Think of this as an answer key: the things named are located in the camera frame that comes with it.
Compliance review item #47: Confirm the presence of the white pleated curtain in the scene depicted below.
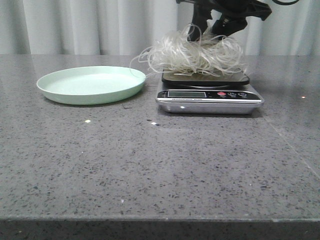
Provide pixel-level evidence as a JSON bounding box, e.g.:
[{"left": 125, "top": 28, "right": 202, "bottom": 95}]
[{"left": 0, "top": 0, "right": 320, "bottom": 56}]

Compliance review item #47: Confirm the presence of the white vermicelli noodle bundle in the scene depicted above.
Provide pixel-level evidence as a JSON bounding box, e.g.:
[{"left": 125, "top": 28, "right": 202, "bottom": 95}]
[{"left": 132, "top": 23, "right": 247, "bottom": 77}]

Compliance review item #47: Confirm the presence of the light green round plate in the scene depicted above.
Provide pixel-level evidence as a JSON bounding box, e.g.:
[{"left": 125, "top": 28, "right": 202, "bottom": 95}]
[{"left": 36, "top": 66, "right": 146, "bottom": 106}]

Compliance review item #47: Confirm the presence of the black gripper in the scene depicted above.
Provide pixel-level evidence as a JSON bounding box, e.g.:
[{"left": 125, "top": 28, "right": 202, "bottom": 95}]
[{"left": 176, "top": 0, "right": 272, "bottom": 42}]

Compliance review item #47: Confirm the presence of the black silver kitchen scale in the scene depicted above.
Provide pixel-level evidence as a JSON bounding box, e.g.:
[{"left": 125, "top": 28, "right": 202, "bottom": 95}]
[{"left": 155, "top": 70, "right": 265, "bottom": 115}]

